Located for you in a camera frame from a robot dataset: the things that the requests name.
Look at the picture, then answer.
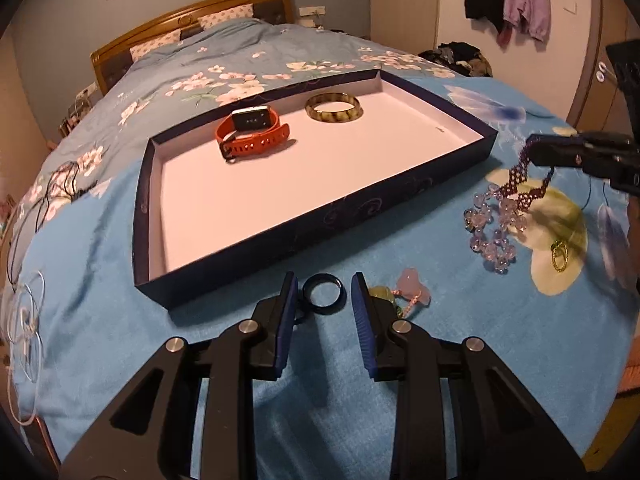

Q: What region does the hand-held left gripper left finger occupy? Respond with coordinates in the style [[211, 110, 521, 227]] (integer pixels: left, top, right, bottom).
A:
[[60, 271, 301, 480]]

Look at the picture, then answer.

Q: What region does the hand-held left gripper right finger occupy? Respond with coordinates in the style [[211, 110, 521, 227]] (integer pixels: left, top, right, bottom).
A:
[[351, 272, 588, 480]]

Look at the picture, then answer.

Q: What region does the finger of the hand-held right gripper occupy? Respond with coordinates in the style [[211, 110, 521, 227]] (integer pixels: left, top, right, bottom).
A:
[[575, 131, 638, 151], [528, 135, 640, 192]]

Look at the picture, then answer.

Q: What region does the black ring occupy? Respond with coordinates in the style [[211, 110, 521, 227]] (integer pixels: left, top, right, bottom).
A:
[[303, 275, 346, 315]]

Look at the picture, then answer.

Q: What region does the pink pendant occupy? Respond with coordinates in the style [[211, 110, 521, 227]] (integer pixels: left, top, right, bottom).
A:
[[392, 269, 432, 318]]

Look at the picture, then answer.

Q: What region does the green gold ring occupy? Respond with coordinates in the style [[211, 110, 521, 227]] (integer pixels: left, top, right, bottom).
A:
[[550, 241, 570, 272]]

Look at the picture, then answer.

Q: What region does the dark blue box tray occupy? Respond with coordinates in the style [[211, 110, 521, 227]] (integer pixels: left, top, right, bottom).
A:
[[132, 69, 499, 311]]

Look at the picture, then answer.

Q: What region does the bright blue flower blanket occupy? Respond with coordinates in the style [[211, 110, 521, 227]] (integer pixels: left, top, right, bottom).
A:
[[10, 67, 640, 480]]

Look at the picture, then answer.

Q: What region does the purple hanging jacket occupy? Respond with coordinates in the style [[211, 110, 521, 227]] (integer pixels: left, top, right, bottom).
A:
[[497, 0, 552, 48]]

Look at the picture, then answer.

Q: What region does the pile of dark clothes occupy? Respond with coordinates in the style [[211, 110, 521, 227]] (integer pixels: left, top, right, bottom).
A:
[[417, 40, 493, 78]]

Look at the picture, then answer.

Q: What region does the orange smartwatch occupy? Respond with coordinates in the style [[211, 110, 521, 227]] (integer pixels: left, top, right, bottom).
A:
[[215, 105, 292, 163]]

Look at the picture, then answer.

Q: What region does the green brown bangle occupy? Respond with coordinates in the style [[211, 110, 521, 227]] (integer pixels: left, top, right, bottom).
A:
[[305, 91, 363, 124]]

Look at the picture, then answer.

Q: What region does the grey blue blossom duvet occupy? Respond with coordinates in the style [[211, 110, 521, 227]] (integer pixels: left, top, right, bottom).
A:
[[10, 17, 456, 281]]

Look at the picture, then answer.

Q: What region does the cluttered bedside table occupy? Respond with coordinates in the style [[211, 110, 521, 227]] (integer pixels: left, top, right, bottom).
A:
[[59, 85, 96, 138]]

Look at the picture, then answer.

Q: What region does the floral pillow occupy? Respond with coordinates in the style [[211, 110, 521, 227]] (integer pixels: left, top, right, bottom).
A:
[[129, 29, 182, 61], [199, 4, 254, 30]]

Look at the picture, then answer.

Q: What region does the wooden headboard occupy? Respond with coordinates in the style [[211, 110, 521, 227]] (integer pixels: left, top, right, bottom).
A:
[[90, 0, 296, 97]]

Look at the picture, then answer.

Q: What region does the white cable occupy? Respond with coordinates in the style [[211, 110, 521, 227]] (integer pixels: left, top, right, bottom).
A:
[[0, 270, 48, 426]]

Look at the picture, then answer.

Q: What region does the black cord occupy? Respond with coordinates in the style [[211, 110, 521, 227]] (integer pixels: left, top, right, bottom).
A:
[[10, 160, 108, 286]]

